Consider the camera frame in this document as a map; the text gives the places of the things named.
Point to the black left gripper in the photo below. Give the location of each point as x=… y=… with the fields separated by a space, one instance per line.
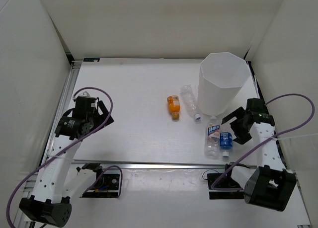
x=105 y=113

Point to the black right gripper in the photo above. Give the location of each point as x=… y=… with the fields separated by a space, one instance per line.
x=242 y=137

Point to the small blue label bottle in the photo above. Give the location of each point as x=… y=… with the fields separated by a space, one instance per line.
x=226 y=143

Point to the clear bottle blue-white label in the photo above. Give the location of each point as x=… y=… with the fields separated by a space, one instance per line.
x=212 y=142

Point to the clear plastic bottle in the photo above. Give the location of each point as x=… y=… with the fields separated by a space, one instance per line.
x=190 y=102

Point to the orange plastic bottle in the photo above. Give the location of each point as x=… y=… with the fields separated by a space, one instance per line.
x=174 y=106

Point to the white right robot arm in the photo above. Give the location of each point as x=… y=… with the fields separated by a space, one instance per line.
x=270 y=185

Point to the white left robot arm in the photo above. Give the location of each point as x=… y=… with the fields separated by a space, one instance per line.
x=51 y=200

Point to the white plastic bin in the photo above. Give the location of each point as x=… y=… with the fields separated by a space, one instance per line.
x=221 y=77

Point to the small blue white sticker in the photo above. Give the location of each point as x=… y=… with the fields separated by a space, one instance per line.
x=91 y=60

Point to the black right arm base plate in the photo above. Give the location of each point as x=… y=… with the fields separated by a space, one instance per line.
x=226 y=189

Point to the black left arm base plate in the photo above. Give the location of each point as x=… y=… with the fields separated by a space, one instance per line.
x=108 y=183

